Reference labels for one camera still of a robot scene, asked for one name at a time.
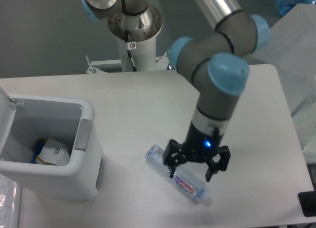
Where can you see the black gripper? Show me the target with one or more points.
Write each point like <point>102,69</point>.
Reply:
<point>198,147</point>

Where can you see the clear plastic water bottle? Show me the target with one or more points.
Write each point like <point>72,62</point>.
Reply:
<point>183,179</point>

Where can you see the white plastic wrapper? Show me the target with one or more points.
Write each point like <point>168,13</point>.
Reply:
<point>59,155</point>

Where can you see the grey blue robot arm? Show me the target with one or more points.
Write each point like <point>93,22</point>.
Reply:
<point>215,67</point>

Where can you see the white trash can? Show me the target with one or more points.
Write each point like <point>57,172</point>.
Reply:
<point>26,118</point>

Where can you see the black device at edge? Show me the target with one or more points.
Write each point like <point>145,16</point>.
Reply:
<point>307,201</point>

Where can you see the translucent plastic box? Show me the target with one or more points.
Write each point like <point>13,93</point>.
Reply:
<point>292,50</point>

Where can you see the blue snack packet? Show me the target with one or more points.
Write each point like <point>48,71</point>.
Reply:
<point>39,147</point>

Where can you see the clear plastic sheet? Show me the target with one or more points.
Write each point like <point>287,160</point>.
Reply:
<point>10,201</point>

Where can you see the white pedestal base bracket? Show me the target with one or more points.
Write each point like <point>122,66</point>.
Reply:
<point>127,65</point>

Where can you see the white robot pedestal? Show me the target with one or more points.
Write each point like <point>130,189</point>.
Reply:
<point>138,52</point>

